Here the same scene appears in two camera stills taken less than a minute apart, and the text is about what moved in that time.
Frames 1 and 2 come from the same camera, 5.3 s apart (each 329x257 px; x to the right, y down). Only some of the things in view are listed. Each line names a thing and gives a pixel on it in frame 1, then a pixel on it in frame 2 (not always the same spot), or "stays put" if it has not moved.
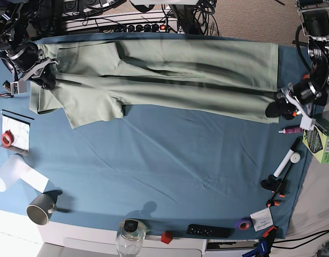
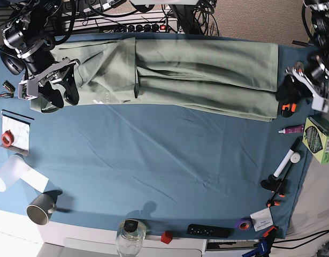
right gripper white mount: [306, 121] to [297, 91]
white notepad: [20, 126] stays put
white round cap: [295, 157] stays put
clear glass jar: [130, 237] stays put
